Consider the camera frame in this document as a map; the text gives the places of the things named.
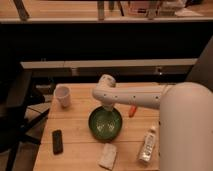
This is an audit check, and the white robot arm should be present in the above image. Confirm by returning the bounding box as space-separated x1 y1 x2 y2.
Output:
92 74 213 171

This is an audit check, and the orange carrot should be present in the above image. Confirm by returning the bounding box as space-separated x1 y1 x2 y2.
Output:
128 106 137 118

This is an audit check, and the clear plastic bottle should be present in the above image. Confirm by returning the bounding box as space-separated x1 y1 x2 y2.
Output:
138 126 156 164

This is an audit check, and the black office chair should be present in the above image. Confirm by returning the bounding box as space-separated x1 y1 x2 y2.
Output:
0 67 49 171

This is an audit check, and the white paper cup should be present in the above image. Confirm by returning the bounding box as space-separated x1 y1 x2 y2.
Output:
54 86 71 108

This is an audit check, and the white folded cloth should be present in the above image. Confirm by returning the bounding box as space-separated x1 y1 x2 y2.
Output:
98 143 117 170

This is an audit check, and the long wooden bench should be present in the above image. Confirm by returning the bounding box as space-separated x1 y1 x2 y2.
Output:
22 58 197 77

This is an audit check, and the green ceramic bowl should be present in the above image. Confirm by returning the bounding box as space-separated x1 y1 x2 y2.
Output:
88 106 123 142

